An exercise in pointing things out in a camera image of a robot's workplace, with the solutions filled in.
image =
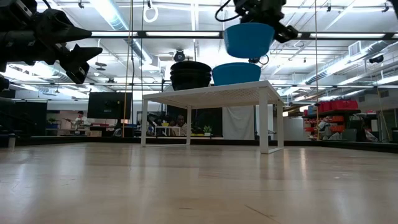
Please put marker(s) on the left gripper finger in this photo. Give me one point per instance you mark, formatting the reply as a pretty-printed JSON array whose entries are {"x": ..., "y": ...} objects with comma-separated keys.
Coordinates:
[
  {"x": 62, "y": 28},
  {"x": 84, "y": 55}
]

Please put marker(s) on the blue mini bowl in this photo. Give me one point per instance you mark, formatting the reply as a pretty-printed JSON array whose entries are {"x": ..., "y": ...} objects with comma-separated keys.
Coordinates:
[
  {"x": 236, "y": 73},
  {"x": 248, "y": 40}
]

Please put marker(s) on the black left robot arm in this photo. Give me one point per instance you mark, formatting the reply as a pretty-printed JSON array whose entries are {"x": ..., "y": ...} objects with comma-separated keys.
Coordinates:
[{"x": 4, "y": 43}]

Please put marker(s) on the person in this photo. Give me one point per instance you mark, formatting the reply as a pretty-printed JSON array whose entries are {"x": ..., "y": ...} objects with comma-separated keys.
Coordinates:
[
  {"x": 81, "y": 119},
  {"x": 180, "y": 122}
]

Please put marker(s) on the black overhead light bar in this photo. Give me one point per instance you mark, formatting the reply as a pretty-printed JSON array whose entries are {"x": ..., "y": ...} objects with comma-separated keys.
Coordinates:
[{"x": 186, "y": 34}]

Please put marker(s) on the white perforated metal rack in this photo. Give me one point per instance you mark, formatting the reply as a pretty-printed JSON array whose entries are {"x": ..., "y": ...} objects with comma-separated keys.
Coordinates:
[{"x": 217, "y": 93}]

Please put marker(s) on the black round hanging device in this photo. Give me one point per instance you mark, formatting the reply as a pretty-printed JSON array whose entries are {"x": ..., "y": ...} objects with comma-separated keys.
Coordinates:
[{"x": 179, "y": 56}]

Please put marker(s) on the small white cylinder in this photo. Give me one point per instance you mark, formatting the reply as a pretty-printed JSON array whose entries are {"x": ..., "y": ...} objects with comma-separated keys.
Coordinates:
[{"x": 12, "y": 140}]

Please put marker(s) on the white hanging cloth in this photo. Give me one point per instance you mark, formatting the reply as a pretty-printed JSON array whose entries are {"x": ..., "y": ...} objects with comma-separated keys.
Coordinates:
[{"x": 237, "y": 123}]

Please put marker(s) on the red storage bin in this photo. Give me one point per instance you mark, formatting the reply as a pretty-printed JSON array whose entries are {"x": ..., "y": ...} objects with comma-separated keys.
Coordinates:
[
  {"x": 345, "y": 104},
  {"x": 325, "y": 106}
]

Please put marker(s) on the black ceiling spotlight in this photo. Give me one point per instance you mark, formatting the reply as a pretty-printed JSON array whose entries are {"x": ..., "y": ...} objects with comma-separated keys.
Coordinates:
[{"x": 376, "y": 59}]

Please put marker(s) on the small potted plant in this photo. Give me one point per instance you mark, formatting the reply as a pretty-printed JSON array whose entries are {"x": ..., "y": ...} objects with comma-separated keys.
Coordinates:
[{"x": 207, "y": 129}]

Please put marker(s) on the metal storage shelf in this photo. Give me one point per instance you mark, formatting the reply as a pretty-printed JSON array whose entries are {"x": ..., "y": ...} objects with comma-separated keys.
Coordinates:
[{"x": 342, "y": 124}]

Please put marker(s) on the silver ceiling duct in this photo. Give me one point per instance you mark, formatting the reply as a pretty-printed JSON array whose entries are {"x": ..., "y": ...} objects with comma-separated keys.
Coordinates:
[
  {"x": 357, "y": 57},
  {"x": 115, "y": 18}
]

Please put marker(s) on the black wall screen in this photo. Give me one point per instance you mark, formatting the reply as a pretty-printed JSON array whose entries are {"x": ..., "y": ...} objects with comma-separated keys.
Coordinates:
[{"x": 109, "y": 105}]

